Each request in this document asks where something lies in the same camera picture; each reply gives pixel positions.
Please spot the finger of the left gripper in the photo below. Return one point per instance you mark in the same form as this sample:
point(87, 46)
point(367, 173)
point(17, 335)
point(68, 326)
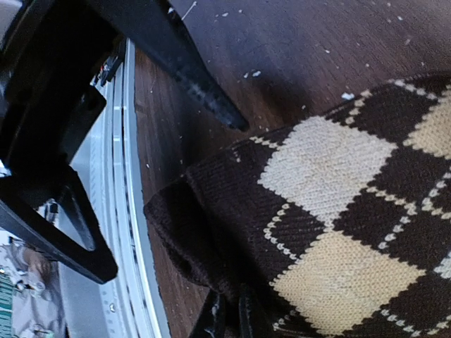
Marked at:
point(77, 242)
point(157, 30)

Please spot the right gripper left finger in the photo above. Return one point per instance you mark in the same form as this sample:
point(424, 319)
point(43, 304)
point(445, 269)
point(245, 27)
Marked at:
point(211, 320)

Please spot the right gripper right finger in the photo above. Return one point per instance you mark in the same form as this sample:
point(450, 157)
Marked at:
point(253, 321)

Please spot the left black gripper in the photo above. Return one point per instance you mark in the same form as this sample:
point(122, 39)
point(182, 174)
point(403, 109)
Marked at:
point(49, 57)

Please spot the brown beige argyle sock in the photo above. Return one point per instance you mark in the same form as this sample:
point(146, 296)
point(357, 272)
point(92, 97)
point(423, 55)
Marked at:
point(339, 224)

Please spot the small white plastic piece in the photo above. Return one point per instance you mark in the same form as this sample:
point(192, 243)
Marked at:
point(193, 4)

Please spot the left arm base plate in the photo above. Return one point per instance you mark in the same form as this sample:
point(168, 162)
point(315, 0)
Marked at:
point(109, 68)

